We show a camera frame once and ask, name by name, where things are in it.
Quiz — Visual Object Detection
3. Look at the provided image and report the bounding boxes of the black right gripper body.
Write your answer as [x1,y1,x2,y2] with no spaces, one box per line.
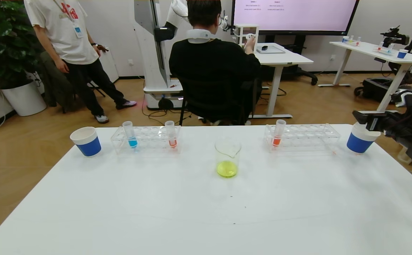
[366,112,399,133]

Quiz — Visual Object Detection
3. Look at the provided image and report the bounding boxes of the blue pigment test tube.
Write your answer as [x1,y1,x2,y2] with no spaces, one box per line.
[122,121,138,148]

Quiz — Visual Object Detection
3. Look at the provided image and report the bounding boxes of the white desk with test tubes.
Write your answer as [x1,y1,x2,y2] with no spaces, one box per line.
[317,41,412,115]

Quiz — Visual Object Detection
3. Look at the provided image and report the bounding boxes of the clear acrylic test tube rack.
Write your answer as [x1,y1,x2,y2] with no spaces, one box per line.
[111,125,183,155]
[264,124,340,153]

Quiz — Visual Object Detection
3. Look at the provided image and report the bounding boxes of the orange pigment test tube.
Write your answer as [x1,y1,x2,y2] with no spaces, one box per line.
[272,119,286,147]
[165,120,178,148]

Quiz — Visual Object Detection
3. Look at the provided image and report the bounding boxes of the clear glass beaker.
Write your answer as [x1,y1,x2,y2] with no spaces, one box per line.
[215,139,242,179]

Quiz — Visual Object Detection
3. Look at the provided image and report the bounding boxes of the blue white paper cup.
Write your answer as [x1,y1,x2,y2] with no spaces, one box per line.
[346,123,381,154]
[70,126,102,157]

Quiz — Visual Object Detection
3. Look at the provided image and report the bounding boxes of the black mobile robot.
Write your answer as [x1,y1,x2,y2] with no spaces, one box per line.
[353,12,412,107]

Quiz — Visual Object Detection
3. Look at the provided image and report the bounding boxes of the black display stand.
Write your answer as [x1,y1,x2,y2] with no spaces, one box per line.
[261,35,317,86]

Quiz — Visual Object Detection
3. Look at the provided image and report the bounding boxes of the white desk with drawers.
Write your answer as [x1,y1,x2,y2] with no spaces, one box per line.
[224,43,313,119]

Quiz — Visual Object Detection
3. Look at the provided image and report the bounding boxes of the grey tablet pad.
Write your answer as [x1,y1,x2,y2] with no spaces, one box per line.
[256,45,285,55]

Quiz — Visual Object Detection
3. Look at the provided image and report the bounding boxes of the white desktop drawer organiser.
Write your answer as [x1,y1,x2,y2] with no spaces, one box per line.
[233,24,260,54]

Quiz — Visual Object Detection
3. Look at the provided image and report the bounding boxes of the seated person in black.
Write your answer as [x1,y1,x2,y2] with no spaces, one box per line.
[169,0,263,125]

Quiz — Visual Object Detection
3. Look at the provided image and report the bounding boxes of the black office chair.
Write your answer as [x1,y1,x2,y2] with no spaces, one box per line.
[179,78,263,126]

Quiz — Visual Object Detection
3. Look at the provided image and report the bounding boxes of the white neck band device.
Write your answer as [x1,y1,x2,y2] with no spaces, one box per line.
[186,29,216,44]

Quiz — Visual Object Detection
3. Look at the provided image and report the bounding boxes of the white robot tower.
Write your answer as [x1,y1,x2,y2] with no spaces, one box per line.
[132,0,189,110]

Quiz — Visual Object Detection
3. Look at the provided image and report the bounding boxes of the standing person white t-shirt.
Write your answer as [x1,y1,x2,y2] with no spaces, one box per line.
[24,0,138,124]

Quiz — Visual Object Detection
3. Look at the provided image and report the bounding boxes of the olive green jacket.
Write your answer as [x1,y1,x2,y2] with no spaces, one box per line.
[38,51,82,113]

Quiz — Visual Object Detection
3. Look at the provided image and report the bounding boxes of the white plant pot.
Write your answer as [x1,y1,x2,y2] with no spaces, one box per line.
[1,79,47,117]

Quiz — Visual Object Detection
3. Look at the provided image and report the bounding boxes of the green leafy plant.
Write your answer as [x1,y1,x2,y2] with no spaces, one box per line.
[0,0,45,89]

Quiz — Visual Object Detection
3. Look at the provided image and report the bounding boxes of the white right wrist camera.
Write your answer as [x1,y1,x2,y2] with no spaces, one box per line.
[392,90,412,107]

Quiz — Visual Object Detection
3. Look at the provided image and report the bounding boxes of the large wall display screen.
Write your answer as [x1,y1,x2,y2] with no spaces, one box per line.
[230,0,360,36]

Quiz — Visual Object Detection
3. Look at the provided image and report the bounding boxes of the black floor cable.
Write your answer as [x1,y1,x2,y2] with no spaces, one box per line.
[141,100,192,122]

